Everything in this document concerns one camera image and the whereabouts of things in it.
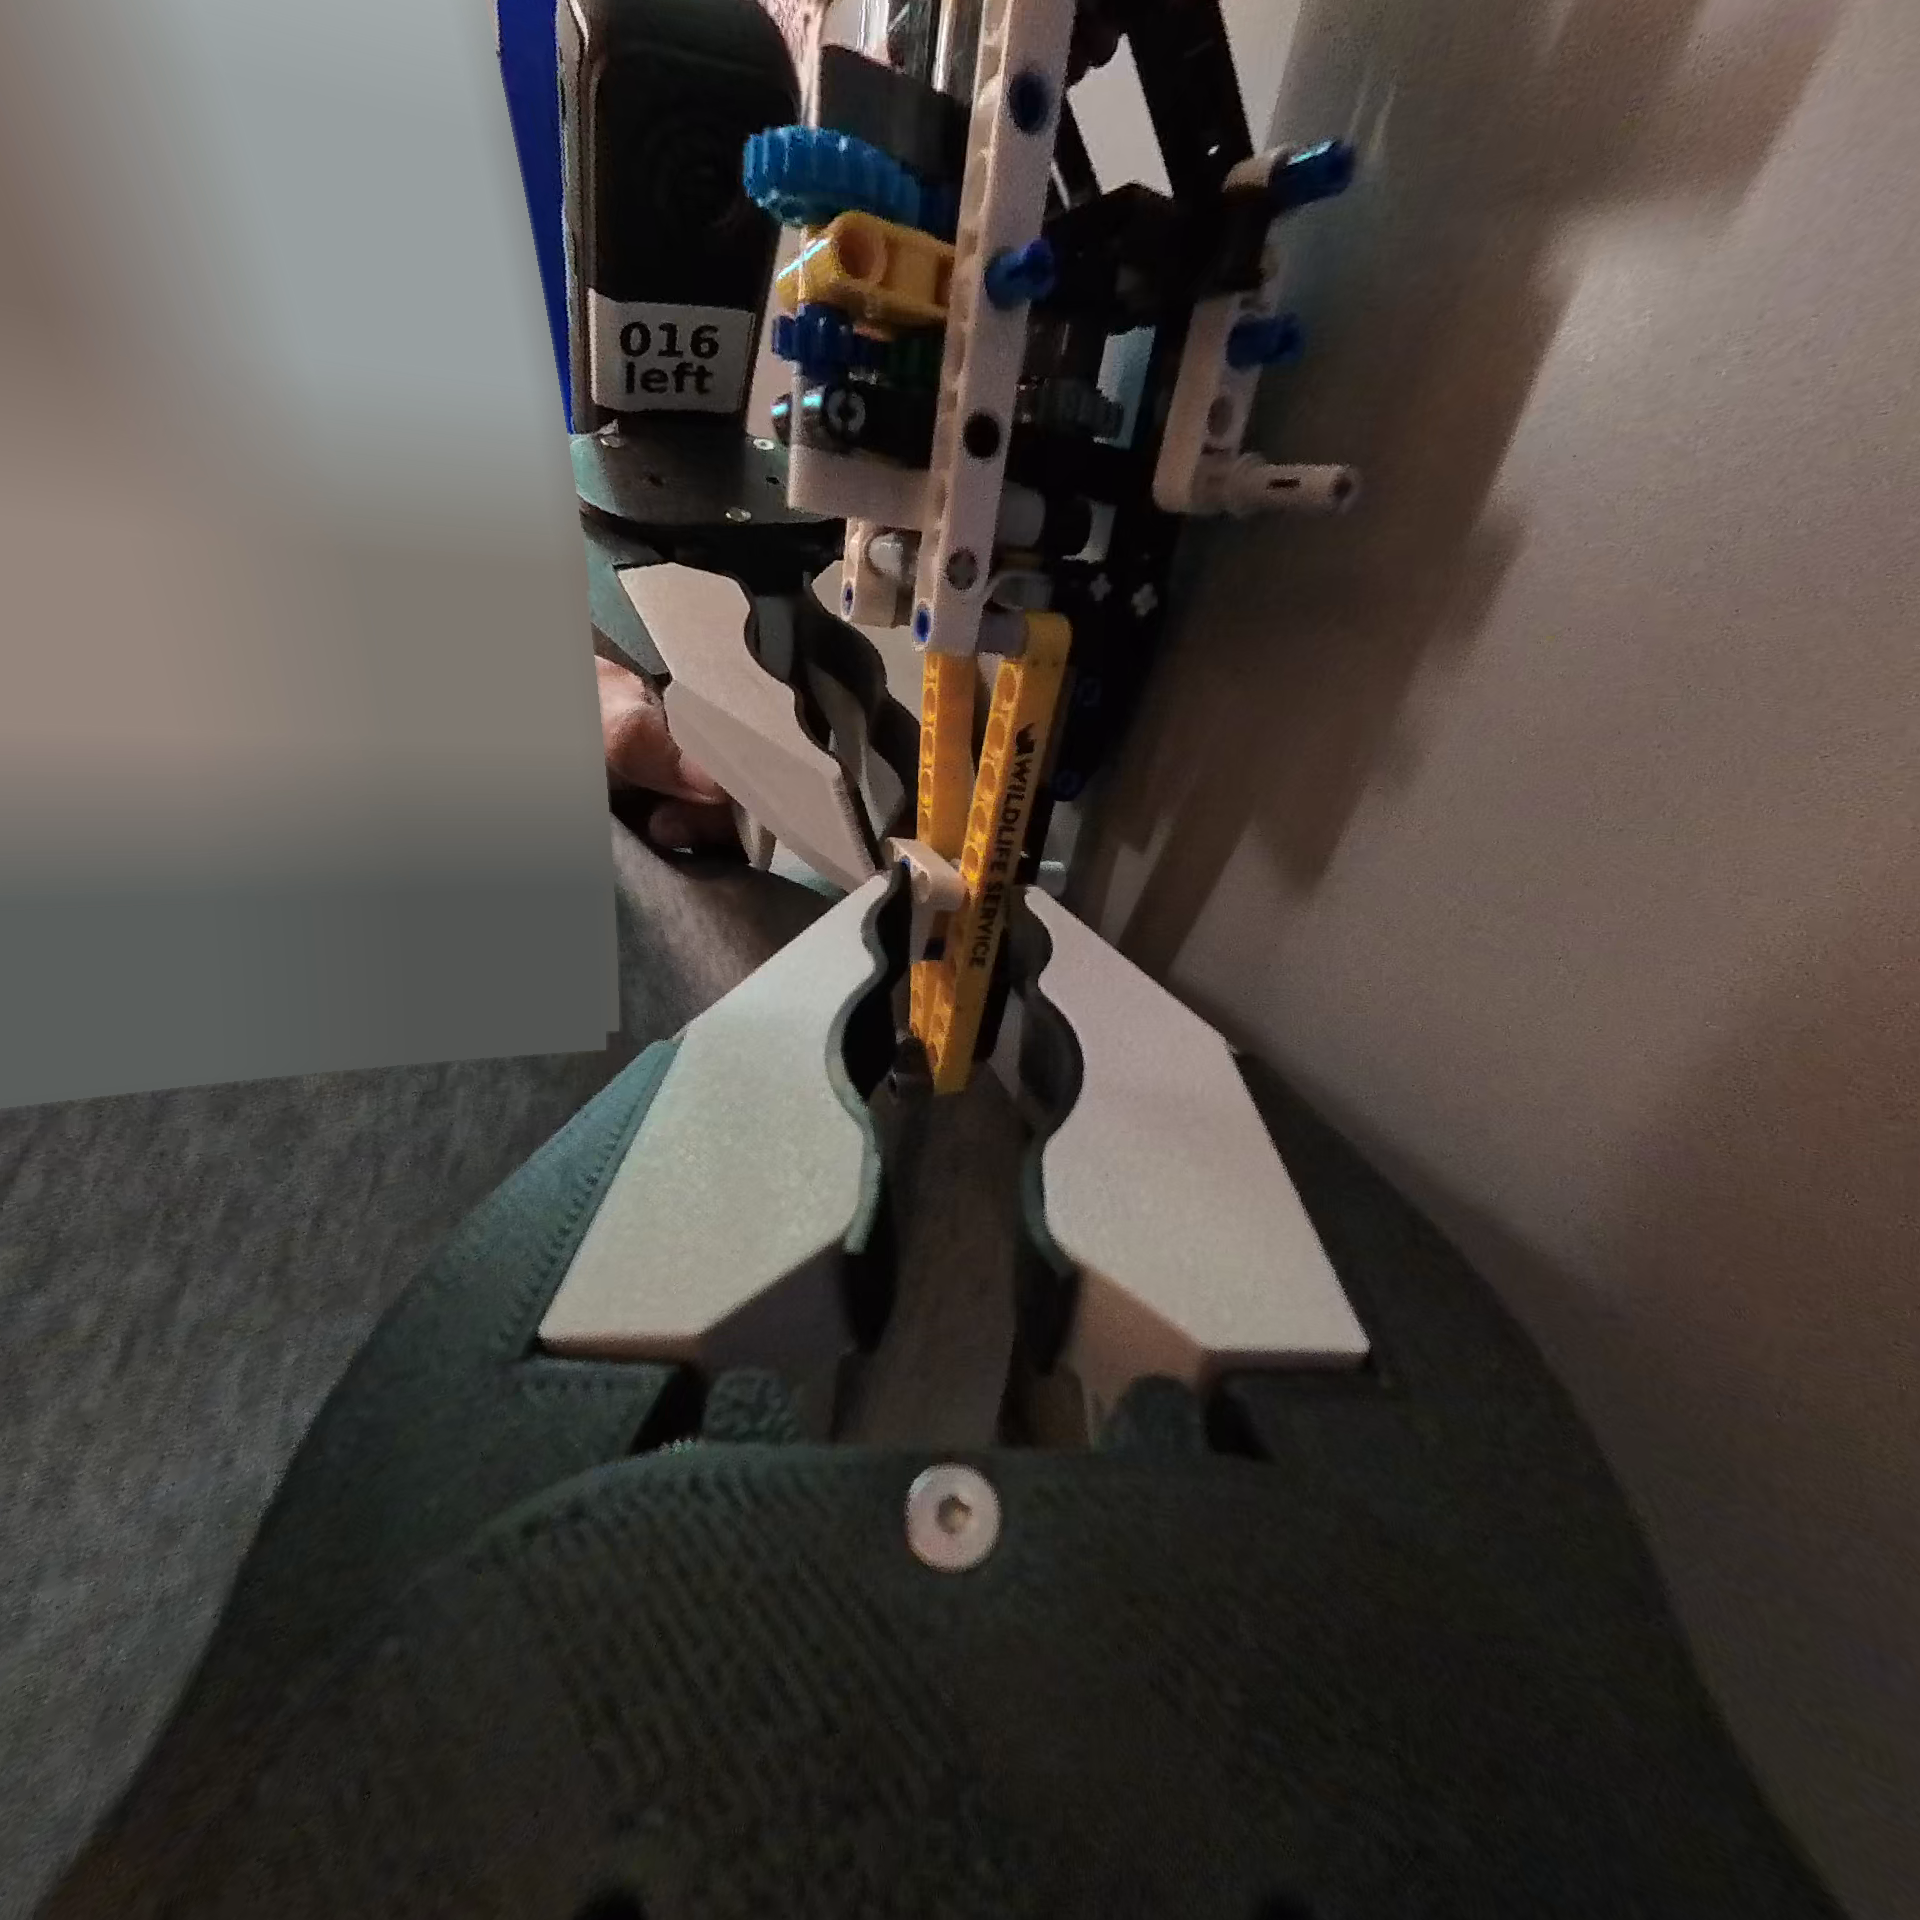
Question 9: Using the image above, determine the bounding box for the blue box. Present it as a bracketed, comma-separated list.
[501, 0, 586, 440]

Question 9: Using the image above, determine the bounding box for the small white lego connector piece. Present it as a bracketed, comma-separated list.
[892, 837, 964, 961]

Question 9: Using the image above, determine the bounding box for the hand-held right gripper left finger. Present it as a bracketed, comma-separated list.
[532, 869, 920, 1371]

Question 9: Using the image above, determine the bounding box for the yellow white lego technic model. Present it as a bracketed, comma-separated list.
[743, 0, 1373, 1102]

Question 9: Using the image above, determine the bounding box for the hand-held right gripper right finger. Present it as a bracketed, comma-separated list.
[1008, 883, 1377, 1378]

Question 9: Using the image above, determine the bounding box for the person's left hand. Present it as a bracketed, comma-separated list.
[597, 655, 745, 857]

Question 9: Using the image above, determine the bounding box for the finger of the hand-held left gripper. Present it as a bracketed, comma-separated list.
[618, 564, 886, 887]
[755, 583, 930, 873]

